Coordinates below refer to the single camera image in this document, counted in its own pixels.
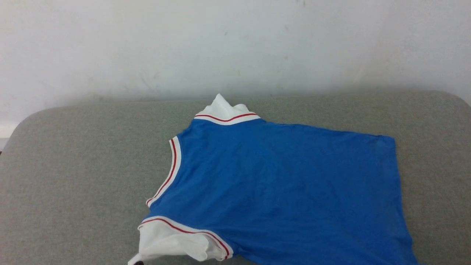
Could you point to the blue basketball jersey white trim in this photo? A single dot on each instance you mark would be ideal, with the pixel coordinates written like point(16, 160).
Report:
point(279, 184)

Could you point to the grey fabric sofa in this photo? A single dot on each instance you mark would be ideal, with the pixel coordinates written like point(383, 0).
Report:
point(73, 165)

